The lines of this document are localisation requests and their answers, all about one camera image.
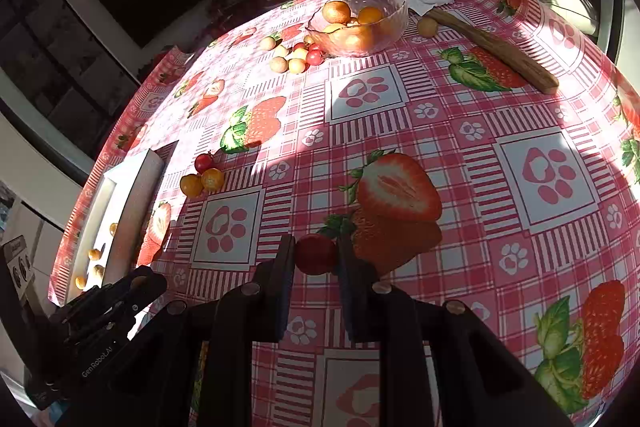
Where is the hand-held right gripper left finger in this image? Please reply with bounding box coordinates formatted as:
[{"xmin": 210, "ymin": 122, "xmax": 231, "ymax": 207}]
[{"xmin": 60, "ymin": 234, "xmax": 297, "ymax": 427}]

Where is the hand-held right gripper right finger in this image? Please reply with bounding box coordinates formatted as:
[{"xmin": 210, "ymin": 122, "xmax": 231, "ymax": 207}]
[{"xmin": 338, "ymin": 234, "xmax": 573, "ymax": 427}]

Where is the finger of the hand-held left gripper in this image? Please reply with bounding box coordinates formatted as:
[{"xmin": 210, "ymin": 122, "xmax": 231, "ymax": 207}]
[
  {"xmin": 47, "ymin": 265, "xmax": 168, "ymax": 324},
  {"xmin": 60, "ymin": 297, "xmax": 153, "ymax": 348}
]

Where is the white cardboard box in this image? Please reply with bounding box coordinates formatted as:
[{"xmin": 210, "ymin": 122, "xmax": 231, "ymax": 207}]
[{"xmin": 62, "ymin": 149, "xmax": 166, "ymax": 308}]

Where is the strawberry print tablecloth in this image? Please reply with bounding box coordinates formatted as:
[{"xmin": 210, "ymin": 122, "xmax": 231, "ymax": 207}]
[{"xmin": 47, "ymin": 0, "xmax": 640, "ymax": 427}]

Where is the glass door cabinet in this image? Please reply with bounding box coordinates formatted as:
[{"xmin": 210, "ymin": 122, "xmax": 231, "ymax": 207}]
[{"xmin": 0, "ymin": 0, "xmax": 141, "ymax": 168}]

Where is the clear glass bowl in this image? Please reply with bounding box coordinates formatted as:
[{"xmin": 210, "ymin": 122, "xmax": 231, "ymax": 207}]
[{"xmin": 307, "ymin": 0, "xmax": 408, "ymax": 58}]

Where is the wooden stick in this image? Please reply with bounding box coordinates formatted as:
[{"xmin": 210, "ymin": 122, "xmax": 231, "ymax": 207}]
[{"xmin": 429, "ymin": 8, "xmax": 560, "ymax": 95}]

